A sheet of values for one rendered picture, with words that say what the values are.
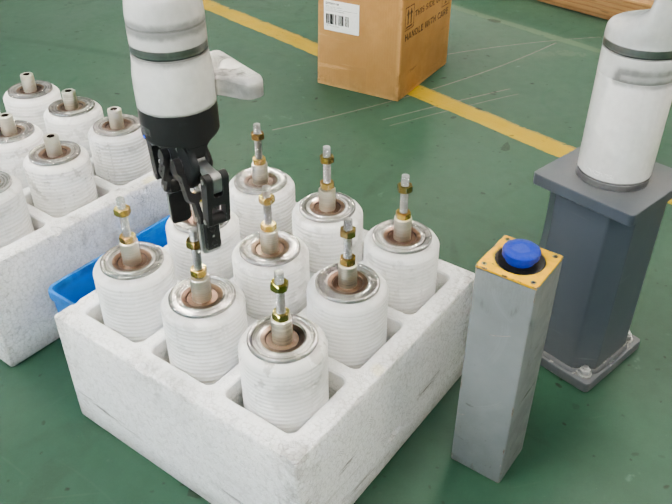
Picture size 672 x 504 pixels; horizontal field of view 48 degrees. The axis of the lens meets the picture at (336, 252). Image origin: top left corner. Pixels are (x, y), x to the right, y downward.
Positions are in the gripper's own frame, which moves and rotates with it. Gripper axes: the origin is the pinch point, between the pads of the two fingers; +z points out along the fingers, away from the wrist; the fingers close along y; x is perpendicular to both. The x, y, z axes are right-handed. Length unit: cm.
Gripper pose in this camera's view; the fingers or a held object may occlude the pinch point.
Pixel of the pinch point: (194, 224)
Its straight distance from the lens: 80.5
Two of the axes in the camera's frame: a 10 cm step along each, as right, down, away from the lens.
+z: 0.1, 8.1, 5.9
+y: 5.9, 4.7, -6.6
